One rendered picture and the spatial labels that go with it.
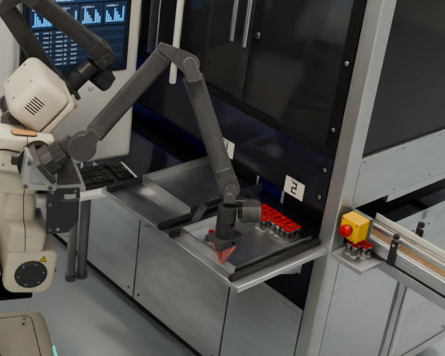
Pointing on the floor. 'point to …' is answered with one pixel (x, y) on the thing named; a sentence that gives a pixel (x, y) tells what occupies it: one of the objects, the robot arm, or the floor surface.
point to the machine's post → (345, 169)
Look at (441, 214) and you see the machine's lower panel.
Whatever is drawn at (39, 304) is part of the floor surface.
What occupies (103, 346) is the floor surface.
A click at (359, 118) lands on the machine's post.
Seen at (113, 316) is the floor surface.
